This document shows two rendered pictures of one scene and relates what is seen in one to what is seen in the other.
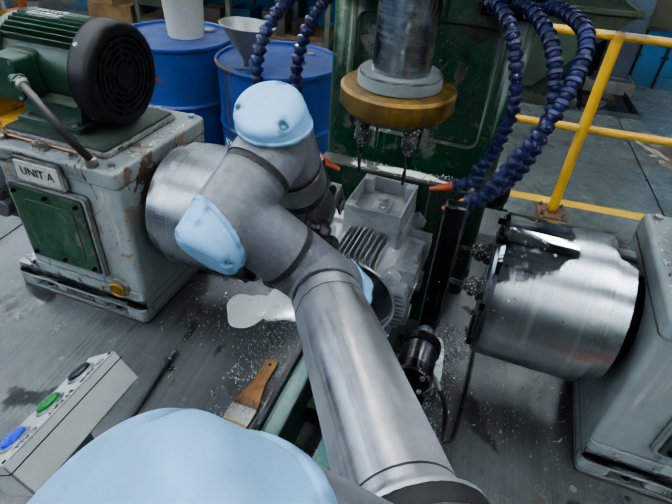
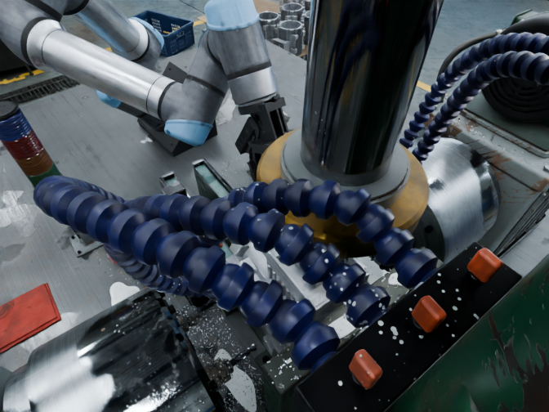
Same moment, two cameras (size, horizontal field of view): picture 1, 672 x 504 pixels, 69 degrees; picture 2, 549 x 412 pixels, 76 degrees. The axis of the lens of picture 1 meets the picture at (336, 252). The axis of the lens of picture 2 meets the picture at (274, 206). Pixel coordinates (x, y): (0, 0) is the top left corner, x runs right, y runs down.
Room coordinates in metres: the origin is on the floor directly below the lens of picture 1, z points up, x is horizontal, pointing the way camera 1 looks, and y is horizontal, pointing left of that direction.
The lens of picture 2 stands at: (0.87, -0.34, 1.59)
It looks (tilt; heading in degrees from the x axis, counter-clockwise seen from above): 48 degrees down; 127
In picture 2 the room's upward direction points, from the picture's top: straight up
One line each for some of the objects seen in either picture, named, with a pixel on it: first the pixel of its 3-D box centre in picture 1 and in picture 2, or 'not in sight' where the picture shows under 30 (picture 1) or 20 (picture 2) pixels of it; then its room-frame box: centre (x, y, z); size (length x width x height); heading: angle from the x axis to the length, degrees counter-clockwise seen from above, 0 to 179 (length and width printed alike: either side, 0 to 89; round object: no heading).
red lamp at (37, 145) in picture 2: not in sight; (21, 141); (0.12, -0.19, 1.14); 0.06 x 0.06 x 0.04
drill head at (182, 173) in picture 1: (204, 205); (431, 196); (0.83, 0.27, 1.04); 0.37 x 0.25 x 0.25; 72
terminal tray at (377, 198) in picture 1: (380, 211); (314, 273); (0.75, -0.07, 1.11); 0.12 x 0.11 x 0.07; 161
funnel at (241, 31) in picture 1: (249, 51); not in sight; (2.27, 0.45, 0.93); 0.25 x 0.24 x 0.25; 167
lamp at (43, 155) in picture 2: not in sight; (33, 158); (0.12, -0.19, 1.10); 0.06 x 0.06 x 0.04
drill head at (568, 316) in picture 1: (559, 299); (113, 409); (0.63, -0.38, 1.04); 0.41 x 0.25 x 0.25; 72
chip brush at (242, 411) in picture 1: (248, 401); not in sight; (0.55, 0.14, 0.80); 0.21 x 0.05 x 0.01; 162
